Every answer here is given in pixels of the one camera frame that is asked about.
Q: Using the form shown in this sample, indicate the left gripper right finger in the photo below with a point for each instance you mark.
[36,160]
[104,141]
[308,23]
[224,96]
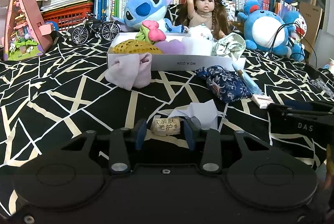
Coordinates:
[206,145]

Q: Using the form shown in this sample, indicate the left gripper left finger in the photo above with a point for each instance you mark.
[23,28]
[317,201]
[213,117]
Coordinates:
[124,143]

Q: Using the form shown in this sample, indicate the white paper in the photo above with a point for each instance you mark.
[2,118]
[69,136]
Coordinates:
[206,114]

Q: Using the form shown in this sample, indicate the small beige printed pad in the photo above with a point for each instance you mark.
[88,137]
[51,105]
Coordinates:
[166,126]

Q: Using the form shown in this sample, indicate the navy floral drawstring pouch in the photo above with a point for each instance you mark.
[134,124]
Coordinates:
[226,85]

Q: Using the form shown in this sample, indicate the light blue plastic packet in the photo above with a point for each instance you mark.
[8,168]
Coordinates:
[250,84]

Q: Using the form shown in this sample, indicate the pale pink cloth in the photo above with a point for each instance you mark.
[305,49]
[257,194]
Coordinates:
[131,70]

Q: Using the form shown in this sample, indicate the white foam block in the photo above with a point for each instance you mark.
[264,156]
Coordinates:
[197,46]

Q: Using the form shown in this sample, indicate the green gingham floral cloth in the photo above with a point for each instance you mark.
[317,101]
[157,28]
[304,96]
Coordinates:
[232,45]

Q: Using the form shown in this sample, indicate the purple fluffy heart plush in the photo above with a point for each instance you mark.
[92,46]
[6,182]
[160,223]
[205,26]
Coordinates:
[171,47]

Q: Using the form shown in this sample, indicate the white fluffy cat plush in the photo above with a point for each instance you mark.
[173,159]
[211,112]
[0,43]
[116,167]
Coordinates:
[200,33]

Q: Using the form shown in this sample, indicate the pink bow green scrunchie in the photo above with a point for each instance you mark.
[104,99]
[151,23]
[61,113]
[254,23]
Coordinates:
[149,32]

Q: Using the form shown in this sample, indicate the white cardboard box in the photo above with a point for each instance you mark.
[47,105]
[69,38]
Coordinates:
[176,62]

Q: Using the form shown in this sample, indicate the blue Doraemon plush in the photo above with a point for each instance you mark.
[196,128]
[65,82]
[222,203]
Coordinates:
[297,29]

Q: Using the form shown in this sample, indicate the black white patterned cloth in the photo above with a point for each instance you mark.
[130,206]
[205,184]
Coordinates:
[48,100]

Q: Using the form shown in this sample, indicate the blue round Marill plush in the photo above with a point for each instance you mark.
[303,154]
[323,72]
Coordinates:
[264,30]

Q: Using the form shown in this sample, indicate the brown haired baby doll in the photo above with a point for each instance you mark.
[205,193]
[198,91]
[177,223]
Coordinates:
[211,13]

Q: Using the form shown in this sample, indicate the miniature black bicycle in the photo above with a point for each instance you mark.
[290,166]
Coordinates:
[94,28]

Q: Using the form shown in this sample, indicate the blue Stitch plush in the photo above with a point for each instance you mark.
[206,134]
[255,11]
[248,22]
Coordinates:
[137,11]

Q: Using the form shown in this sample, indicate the red plastic basket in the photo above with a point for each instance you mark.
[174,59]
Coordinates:
[69,16]

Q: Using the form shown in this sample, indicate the pink triangular dollhouse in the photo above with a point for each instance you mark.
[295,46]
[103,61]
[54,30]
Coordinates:
[26,33]

